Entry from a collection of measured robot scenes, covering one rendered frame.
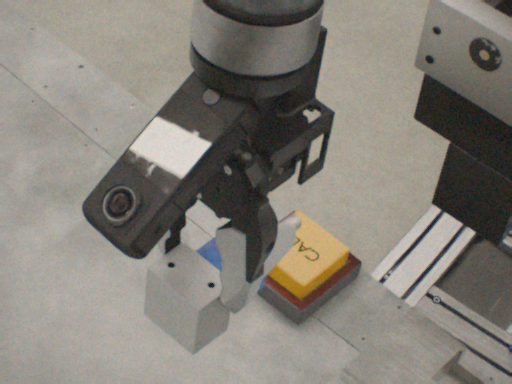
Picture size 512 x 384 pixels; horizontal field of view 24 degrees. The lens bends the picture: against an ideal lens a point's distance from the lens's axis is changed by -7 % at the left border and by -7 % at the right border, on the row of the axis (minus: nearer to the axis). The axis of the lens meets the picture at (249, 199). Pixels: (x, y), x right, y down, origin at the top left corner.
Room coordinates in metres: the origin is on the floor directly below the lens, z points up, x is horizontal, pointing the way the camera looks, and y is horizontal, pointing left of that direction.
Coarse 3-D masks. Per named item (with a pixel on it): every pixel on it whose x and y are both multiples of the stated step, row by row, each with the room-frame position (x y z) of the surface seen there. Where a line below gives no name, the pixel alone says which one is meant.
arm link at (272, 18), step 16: (208, 0) 0.54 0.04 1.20; (224, 0) 0.53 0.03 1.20; (240, 0) 0.53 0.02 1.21; (256, 0) 0.53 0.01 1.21; (272, 0) 0.53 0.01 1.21; (288, 0) 0.53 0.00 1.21; (304, 0) 0.54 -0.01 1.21; (320, 0) 0.55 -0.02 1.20; (240, 16) 0.53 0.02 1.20; (256, 16) 0.53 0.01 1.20; (272, 16) 0.53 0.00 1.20; (288, 16) 0.53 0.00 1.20; (304, 16) 0.54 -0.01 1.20
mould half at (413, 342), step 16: (400, 320) 0.59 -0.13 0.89; (416, 320) 0.59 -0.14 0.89; (384, 336) 0.57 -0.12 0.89; (400, 336) 0.57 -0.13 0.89; (416, 336) 0.57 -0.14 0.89; (432, 336) 0.58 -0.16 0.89; (448, 336) 0.58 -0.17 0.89; (368, 352) 0.55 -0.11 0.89; (384, 352) 0.55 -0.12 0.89; (400, 352) 0.56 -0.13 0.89; (416, 352) 0.56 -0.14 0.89; (432, 352) 0.56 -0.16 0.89; (448, 352) 0.56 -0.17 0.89; (352, 368) 0.53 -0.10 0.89; (368, 368) 0.54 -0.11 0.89; (384, 368) 0.54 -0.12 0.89; (400, 368) 0.54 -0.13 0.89; (416, 368) 0.54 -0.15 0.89; (432, 368) 0.54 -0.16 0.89
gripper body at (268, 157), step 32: (320, 32) 0.59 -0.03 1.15; (192, 64) 0.55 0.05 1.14; (320, 64) 0.59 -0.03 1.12; (256, 96) 0.53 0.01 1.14; (288, 96) 0.57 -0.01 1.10; (256, 128) 0.55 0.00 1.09; (288, 128) 0.56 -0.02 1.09; (320, 128) 0.57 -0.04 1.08; (256, 160) 0.53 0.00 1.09; (288, 160) 0.57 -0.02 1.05; (320, 160) 0.58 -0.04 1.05; (224, 192) 0.53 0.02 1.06
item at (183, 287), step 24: (288, 216) 0.63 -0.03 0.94; (168, 264) 0.55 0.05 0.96; (192, 264) 0.55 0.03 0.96; (216, 264) 0.57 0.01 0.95; (168, 288) 0.53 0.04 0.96; (192, 288) 0.53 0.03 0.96; (216, 288) 0.53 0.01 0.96; (168, 312) 0.53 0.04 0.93; (192, 312) 0.52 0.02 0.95; (216, 312) 0.53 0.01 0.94; (192, 336) 0.51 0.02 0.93; (216, 336) 0.53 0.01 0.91
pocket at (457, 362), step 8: (464, 352) 0.57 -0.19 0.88; (456, 360) 0.57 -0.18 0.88; (464, 360) 0.57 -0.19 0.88; (448, 368) 0.56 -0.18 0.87; (456, 368) 0.56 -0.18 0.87; (464, 368) 0.56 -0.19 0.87; (472, 368) 0.56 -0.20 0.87; (440, 376) 0.55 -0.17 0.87; (448, 376) 0.56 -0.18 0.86; (456, 376) 0.56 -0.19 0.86; (464, 376) 0.56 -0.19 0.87; (472, 376) 0.55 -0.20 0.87; (480, 376) 0.55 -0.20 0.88
